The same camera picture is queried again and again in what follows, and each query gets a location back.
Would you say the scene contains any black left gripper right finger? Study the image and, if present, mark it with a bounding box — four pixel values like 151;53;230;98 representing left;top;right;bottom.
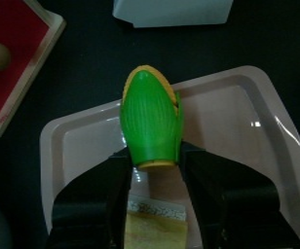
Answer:
177;141;300;249

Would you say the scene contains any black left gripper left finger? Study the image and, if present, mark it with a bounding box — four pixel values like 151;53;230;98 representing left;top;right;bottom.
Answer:
44;146;133;249

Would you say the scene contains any green and yellow toy corn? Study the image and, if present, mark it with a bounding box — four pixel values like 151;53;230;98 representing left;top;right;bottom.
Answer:
119;64;184;169

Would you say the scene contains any red wooden toy stove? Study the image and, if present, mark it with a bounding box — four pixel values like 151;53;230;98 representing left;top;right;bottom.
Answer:
0;0;67;139

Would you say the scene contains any pink plastic tray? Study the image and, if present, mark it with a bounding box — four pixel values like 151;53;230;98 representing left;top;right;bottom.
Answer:
39;65;300;249

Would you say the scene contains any white box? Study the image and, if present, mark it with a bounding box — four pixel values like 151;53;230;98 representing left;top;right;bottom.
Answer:
111;0;234;29

